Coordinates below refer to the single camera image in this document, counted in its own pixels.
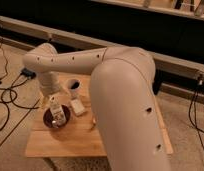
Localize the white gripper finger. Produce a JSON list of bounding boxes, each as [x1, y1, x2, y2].
[[40, 96, 49, 109], [58, 93, 67, 106]]

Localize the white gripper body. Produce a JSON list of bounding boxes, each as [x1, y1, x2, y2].
[[38, 72, 61, 96]]

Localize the small clear plastic bottle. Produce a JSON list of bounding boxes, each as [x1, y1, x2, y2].
[[49, 96, 65, 127]]

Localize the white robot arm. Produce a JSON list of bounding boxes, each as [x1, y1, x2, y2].
[[23, 43, 171, 171]]

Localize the dark purple ceramic bowl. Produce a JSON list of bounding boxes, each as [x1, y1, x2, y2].
[[43, 105, 71, 129]]

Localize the small white box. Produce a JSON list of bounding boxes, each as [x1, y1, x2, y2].
[[71, 99, 86, 116]]

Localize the white mug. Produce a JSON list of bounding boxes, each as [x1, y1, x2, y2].
[[66, 79, 80, 99]]

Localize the black power adapter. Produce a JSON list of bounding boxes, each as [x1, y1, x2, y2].
[[21, 68, 36, 79]]

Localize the orange carrot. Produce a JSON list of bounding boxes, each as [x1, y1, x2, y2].
[[90, 117, 96, 130]]

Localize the wooden table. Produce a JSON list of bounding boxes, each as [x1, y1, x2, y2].
[[25, 75, 173, 158]]

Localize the black floor cable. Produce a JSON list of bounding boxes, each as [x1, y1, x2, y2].
[[0, 36, 43, 153]]

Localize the black hanging cable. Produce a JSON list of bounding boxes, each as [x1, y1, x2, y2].
[[188, 78, 204, 164]]

